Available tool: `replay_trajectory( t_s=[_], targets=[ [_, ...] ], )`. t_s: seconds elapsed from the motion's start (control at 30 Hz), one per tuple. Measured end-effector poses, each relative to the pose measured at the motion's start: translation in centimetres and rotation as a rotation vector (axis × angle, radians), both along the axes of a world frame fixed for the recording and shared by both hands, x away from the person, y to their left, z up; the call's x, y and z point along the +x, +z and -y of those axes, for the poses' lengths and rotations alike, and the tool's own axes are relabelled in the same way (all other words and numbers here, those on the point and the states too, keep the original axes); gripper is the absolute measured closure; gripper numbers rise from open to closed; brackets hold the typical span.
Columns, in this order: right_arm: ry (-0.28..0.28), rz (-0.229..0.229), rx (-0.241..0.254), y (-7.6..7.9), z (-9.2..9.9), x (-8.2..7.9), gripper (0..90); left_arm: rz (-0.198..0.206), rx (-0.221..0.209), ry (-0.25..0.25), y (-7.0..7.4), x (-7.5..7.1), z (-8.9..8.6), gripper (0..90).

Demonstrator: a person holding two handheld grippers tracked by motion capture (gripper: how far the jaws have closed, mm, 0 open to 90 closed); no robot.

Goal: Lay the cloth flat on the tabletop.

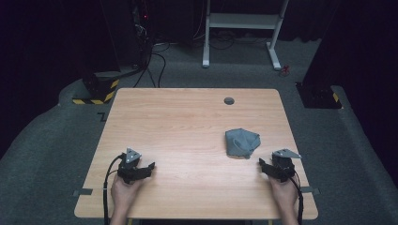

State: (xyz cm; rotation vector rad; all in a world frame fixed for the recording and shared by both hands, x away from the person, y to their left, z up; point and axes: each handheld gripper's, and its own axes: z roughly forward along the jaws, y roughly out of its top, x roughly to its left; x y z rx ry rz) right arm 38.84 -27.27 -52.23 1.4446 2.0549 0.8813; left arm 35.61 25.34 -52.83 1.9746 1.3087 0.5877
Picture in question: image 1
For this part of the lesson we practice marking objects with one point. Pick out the dark equipment rack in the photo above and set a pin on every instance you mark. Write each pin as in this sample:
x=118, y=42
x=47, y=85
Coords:
x=142, y=28

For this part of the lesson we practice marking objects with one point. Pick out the black yellow striped stand base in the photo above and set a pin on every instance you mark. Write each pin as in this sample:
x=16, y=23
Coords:
x=100, y=89

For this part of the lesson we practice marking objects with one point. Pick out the person's right hand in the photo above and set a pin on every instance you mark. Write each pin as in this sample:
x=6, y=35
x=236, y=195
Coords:
x=284, y=195

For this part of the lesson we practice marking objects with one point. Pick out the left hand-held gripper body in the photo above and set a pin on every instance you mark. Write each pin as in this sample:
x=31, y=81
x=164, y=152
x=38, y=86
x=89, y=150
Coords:
x=129, y=170

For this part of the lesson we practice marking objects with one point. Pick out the dark curtain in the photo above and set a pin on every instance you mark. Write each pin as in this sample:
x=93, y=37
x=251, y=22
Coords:
x=47, y=47
x=359, y=47

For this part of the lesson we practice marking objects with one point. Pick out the grey tape strip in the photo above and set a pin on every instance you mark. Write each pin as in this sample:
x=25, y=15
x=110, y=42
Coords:
x=83, y=192
x=311, y=190

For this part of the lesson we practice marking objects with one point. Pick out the person's left hand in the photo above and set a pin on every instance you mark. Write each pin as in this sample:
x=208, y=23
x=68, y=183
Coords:
x=123, y=195

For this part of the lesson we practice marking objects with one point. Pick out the grey cloth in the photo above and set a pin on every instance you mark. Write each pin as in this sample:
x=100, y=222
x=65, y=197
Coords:
x=242, y=143

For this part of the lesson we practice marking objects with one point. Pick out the grey round table grommet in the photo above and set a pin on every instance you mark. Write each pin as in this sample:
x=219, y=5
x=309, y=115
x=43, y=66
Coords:
x=229, y=101

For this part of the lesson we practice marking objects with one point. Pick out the white metal stand frame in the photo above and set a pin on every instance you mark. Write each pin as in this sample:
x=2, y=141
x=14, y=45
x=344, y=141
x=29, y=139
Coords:
x=242, y=21

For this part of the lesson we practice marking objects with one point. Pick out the small red floor item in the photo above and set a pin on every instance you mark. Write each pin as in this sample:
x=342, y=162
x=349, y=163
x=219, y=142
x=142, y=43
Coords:
x=284, y=70

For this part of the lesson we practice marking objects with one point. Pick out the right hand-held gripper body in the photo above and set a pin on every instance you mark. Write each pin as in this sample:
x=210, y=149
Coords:
x=283, y=167

